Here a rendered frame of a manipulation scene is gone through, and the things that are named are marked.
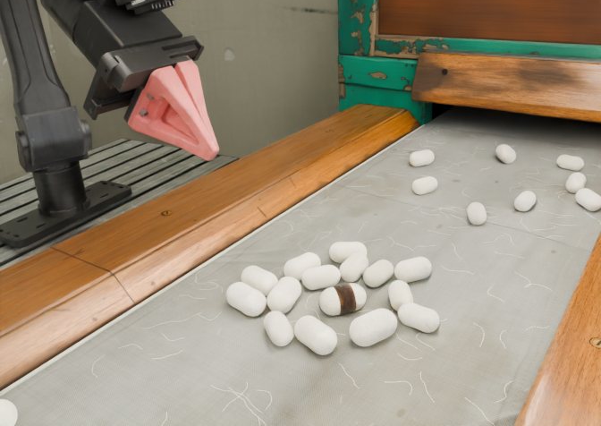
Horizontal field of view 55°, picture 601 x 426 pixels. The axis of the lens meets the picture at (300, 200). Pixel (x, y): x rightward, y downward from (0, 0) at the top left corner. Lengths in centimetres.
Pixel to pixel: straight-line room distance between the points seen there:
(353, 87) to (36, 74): 49
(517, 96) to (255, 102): 142
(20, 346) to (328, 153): 44
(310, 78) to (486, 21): 115
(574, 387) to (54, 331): 36
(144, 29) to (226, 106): 171
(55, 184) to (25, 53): 17
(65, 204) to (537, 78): 65
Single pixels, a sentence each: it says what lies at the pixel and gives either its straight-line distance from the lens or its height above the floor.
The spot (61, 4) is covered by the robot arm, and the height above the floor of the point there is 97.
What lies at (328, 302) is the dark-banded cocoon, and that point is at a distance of 45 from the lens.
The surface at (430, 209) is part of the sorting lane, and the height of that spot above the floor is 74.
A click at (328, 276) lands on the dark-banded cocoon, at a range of 48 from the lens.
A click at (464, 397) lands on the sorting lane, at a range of 40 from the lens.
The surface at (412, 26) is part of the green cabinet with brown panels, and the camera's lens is 93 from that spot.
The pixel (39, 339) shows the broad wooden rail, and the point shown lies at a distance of 47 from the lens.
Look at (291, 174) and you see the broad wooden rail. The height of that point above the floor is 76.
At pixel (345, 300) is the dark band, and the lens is 45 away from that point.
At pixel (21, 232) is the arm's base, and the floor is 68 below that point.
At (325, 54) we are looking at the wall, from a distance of 193.
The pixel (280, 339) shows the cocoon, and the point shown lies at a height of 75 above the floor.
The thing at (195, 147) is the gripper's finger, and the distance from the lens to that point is 49.
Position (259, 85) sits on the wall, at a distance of 209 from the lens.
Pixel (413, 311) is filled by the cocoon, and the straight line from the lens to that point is 44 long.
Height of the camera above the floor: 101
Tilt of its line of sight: 24 degrees down
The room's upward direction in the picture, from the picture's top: 3 degrees counter-clockwise
